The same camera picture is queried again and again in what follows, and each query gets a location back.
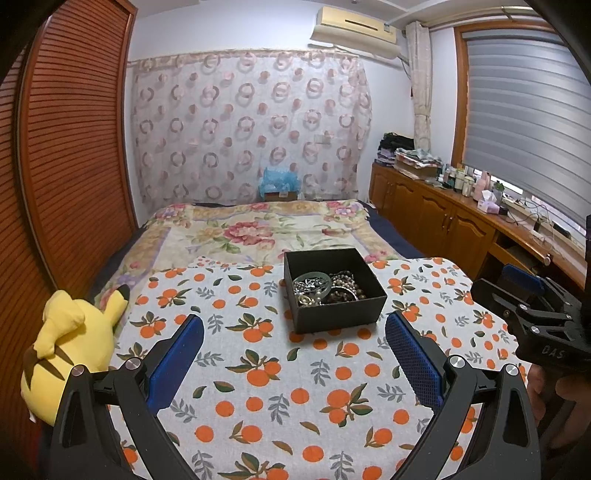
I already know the yellow plush toy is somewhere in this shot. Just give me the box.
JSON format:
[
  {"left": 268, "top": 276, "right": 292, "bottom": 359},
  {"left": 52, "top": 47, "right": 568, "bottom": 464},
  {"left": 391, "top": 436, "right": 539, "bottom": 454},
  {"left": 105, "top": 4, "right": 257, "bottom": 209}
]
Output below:
[{"left": 21, "top": 284, "right": 131, "bottom": 423}]

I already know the cream window curtain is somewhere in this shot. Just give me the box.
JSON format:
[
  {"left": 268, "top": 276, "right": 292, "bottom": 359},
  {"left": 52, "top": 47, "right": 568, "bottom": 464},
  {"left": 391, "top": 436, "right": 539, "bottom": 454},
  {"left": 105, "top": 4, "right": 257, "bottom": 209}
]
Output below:
[{"left": 405, "top": 21, "right": 432, "bottom": 151}]

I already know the person's right hand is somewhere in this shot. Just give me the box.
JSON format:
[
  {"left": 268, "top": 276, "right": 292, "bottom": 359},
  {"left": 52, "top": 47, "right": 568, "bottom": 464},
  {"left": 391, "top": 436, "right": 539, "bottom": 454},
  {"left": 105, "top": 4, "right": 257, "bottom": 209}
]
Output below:
[{"left": 526, "top": 364, "right": 583, "bottom": 430}]

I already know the black jewelry box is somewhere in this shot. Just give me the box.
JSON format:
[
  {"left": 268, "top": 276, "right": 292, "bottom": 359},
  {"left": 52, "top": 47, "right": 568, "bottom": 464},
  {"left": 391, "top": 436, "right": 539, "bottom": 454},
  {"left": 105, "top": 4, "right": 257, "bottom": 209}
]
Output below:
[{"left": 283, "top": 248, "right": 389, "bottom": 335}]

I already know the silver engraved bangle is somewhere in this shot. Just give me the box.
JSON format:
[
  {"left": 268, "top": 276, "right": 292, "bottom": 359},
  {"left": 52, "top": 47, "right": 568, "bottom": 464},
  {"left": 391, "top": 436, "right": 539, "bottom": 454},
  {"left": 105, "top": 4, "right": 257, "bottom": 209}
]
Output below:
[{"left": 327, "top": 285, "right": 360, "bottom": 303}]

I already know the floral bed blanket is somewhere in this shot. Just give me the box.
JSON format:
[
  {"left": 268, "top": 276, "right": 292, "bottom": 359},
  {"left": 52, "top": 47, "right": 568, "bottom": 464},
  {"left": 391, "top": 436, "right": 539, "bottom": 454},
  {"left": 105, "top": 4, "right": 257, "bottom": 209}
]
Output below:
[{"left": 95, "top": 199, "right": 402, "bottom": 324}]

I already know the brown wooden bead bracelet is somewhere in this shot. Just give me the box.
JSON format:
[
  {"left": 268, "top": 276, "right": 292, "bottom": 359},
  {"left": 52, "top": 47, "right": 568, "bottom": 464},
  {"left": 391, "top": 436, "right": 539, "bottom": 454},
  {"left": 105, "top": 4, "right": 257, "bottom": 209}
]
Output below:
[{"left": 329, "top": 271, "right": 367, "bottom": 303}]

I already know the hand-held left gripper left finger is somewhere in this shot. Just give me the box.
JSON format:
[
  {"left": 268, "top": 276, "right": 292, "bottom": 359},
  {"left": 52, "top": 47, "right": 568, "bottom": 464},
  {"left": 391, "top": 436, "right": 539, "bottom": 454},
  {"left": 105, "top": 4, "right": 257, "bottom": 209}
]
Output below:
[{"left": 48, "top": 314, "right": 206, "bottom": 480}]

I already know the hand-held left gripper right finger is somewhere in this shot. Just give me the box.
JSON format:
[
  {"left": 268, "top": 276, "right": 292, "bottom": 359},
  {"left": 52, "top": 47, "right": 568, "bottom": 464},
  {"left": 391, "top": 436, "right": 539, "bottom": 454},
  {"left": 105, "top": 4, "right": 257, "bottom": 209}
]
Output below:
[{"left": 384, "top": 310, "right": 541, "bottom": 480}]

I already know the orange fruit print cloth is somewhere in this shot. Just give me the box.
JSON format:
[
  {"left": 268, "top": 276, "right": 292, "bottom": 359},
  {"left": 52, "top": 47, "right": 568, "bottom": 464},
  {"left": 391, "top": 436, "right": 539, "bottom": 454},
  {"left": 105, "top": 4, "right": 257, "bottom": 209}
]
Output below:
[{"left": 113, "top": 256, "right": 532, "bottom": 480}]

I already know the stack of folded clothes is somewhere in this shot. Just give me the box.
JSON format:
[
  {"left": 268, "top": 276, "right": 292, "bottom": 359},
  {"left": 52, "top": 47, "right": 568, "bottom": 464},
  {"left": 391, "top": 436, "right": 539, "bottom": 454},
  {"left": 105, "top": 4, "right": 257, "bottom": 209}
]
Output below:
[{"left": 376, "top": 132, "right": 444, "bottom": 178}]

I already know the ring pattern sheer curtain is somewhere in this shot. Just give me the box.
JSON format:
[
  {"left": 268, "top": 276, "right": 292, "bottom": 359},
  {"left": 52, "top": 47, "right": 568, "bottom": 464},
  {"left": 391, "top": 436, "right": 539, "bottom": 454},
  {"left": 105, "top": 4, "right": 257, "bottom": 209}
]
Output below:
[{"left": 127, "top": 50, "right": 372, "bottom": 206}]

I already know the blue plastic bag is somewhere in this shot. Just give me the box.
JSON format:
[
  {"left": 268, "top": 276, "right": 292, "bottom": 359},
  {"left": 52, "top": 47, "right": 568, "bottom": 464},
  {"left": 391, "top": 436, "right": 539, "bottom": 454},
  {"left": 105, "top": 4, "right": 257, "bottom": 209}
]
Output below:
[{"left": 257, "top": 167, "right": 300, "bottom": 195}]

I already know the grey window blind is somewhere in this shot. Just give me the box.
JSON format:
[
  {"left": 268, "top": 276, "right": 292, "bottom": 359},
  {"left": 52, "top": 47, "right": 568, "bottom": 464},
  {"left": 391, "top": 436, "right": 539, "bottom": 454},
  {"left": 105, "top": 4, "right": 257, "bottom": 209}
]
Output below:
[{"left": 464, "top": 25, "right": 591, "bottom": 232}]

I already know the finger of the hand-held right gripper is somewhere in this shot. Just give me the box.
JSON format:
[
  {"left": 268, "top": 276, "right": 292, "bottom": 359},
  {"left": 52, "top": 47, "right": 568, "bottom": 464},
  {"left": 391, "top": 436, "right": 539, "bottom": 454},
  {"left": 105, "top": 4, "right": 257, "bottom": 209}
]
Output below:
[
  {"left": 501, "top": 264, "right": 586, "bottom": 315},
  {"left": 470, "top": 277, "right": 579, "bottom": 336}
]

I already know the pale green jade bangle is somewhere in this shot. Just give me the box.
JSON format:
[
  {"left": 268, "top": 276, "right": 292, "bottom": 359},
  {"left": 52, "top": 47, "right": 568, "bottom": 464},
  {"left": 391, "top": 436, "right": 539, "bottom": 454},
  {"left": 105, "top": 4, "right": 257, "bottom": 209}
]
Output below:
[{"left": 294, "top": 272, "right": 332, "bottom": 302}]

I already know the wooden louvered wardrobe door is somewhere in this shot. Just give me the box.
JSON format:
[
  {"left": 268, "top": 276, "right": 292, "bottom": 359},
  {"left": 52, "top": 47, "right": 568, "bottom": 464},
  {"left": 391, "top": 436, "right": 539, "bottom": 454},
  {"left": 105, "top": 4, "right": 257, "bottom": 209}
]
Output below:
[{"left": 0, "top": 0, "right": 139, "bottom": 462}]

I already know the long wooden cabinet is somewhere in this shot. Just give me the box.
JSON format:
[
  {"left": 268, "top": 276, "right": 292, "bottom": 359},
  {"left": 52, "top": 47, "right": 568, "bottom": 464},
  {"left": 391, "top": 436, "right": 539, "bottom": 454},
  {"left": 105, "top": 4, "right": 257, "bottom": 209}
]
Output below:
[{"left": 368, "top": 161, "right": 587, "bottom": 289}]

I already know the white air conditioner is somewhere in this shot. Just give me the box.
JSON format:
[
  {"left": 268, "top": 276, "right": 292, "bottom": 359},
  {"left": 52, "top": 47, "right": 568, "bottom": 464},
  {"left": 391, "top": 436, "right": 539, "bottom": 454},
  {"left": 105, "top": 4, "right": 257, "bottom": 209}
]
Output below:
[{"left": 310, "top": 6, "right": 402, "bottom": 58}]

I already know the wooden window frame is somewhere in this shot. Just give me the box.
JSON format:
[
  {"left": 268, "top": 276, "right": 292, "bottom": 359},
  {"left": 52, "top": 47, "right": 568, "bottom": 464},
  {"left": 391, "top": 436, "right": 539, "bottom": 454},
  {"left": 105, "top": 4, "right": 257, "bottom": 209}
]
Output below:
[{"left": 452, "top": 23, "right": 591, "bottom": 241}]

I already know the group of cosmetic bottles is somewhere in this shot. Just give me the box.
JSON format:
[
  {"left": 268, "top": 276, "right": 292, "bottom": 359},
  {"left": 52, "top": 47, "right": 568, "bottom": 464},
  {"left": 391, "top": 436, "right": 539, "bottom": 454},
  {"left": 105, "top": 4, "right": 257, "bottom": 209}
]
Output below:
[{"left": 436, "top": 162, "right": 478, "bottom": 195}]

